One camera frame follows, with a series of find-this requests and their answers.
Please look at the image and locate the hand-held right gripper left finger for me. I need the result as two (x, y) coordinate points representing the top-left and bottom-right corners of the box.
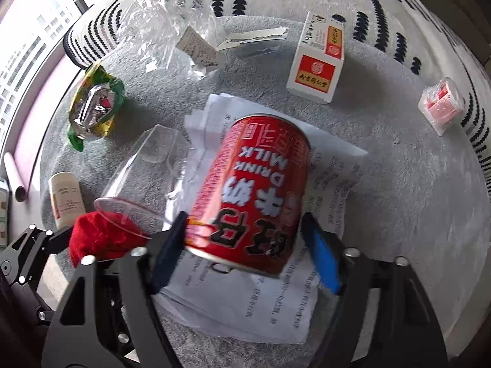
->
(42, 211), (188, 368)

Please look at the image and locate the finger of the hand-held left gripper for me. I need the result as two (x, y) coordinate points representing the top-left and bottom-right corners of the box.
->
(0, 225), (75, 315)

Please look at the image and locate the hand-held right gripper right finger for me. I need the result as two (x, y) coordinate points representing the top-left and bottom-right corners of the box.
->
(301, 212), (449, 368)

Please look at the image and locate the red cloth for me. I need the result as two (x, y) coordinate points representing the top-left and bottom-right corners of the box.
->
(68, 211), (152, 269)

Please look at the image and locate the red drink can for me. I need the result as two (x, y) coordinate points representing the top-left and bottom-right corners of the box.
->
(183, 113), (312, 280)

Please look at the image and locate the plastic-wrapped pink packet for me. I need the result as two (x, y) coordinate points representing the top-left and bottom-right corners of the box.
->
(417, 77), (466, 136)

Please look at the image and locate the white medicine bottle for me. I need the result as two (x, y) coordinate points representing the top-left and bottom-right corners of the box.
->
(48, 172), (87, 230)

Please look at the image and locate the clear plastic cup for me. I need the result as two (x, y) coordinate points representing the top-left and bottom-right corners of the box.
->
(93, 125), (192, 240)

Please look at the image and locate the pink rolled mat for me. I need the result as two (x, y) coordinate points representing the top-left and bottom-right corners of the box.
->
(3, 152), (28, 203)

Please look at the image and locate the white printed paper sheet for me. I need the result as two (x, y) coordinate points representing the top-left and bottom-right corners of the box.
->
(159, 92), (369, 345)

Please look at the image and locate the grey blanket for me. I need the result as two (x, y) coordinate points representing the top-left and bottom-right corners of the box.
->
(38, 15), (488, 368)

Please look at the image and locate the green snack packet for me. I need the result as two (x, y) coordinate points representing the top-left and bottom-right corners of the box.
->
(66, 62), (126, 152)

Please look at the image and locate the white and red box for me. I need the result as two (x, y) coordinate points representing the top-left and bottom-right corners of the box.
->
(286, 11), (346, 104)

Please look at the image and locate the small printed paper label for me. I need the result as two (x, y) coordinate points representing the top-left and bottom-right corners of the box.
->
(177, 26), (227, 70)

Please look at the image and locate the torn clear wrapper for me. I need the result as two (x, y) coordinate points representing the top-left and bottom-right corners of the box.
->
(215, 26), (290, 59)

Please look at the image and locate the clear plastic bag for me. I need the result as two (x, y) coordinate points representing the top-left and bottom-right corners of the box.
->
(115, 0), (227, 81)

